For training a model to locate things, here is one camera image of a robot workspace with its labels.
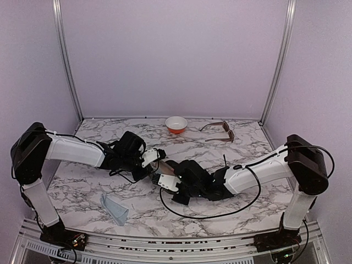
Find brown striped glasses case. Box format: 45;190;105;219
152;161;175;176

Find black woven glasses case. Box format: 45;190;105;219
166;159;179;169

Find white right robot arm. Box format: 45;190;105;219
172;134;333;246

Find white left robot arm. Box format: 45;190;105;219
10;122;159;245

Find brown translucent sunglasses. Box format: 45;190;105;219
199;120;235;143

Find light blue cleaning cloth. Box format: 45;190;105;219
100;193;129;226

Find white bowl orange outside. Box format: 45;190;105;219
165;116;188;134

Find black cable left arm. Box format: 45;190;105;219
10;131;160;183

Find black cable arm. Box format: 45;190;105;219
159;146;336;219
10;131;160;183

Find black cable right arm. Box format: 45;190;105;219
159;146;336;219

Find aluminium frame rail back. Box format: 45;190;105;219
81;115;262;120

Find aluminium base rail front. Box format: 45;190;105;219
10;219;331;263

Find aluminium frame post left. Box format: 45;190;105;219
52;0;84;123

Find aluminium frame post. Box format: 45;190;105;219
52;0;84;123
259;0;296;127

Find aluminium frame post right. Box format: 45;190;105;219
259;0;296;127

